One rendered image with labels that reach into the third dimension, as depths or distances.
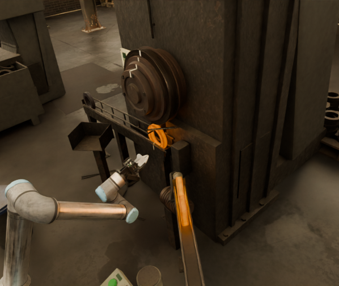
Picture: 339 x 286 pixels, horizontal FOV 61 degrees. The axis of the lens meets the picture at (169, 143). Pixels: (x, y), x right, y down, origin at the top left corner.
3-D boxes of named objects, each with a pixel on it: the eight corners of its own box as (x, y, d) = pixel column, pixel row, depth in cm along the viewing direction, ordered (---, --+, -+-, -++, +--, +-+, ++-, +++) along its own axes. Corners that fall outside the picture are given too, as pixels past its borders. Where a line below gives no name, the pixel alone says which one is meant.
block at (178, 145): (185, 167, 198) (182, 137, 184) (193, 172, 192) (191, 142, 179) (173, 174, 192) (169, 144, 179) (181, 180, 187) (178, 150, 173)
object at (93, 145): (101, 186, 271) (81, 121, 230) (127, 190, 264) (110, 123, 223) (90, 203, 256) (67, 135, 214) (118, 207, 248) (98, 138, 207)
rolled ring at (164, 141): (161, 131, 184) (166, 129, 186) (145, 121, 197) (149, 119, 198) (165, 154, 195) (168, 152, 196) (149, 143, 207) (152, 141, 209)
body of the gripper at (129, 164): (136, 161, 170) (121, 175, 166) (142, 169, 176) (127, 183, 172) (129, 155, 175) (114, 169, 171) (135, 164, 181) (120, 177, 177)
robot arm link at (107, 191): (98, 197, 174) (90, 188, 167) (114, 183, 178) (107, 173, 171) (106, 206, 168) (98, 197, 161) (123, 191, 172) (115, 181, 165)
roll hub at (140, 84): (131, 104, 190) (123, 63, 174) (157, 119, 171) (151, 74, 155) (124, 108, 187) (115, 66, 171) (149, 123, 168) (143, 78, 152)
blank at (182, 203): (183, 187, 148) (177, 188, 148) (187, 207, 135) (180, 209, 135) (186, 210, 156) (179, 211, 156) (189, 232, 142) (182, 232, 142)
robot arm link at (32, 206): (30, 204, 116) (143, 208, 168) (19, 189, 124) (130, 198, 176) (20, 230, 117) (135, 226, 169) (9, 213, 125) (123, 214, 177)
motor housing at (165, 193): (178, 232, 221) (172, 181, 191) (198, 251, 207) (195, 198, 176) (165, 242, 215) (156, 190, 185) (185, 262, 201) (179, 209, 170)
